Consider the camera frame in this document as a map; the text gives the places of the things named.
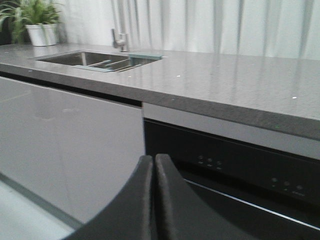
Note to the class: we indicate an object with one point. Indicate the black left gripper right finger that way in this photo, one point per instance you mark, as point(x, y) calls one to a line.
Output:
point(186, 210)

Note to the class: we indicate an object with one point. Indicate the green potted plant white pot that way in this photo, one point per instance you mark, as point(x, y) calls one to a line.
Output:
point(37, 19)

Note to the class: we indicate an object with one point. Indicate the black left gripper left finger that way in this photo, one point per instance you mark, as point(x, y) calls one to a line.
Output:
point(129, 215)

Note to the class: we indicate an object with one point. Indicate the black built-in dishwasher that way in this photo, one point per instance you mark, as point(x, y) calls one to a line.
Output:
point(259, 179)

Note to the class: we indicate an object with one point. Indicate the white pleated curtain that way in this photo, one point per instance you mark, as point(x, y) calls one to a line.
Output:
point(269, 28)

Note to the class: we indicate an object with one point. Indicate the stainless steel sink basin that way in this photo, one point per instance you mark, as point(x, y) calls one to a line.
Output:
point(77, 57)

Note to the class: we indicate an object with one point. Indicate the stainless steel kitchen faucet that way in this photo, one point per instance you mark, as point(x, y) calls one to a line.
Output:
point(120, 35)

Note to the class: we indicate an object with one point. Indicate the grey sink drying rack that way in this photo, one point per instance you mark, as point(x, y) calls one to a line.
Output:
point(121, 63)

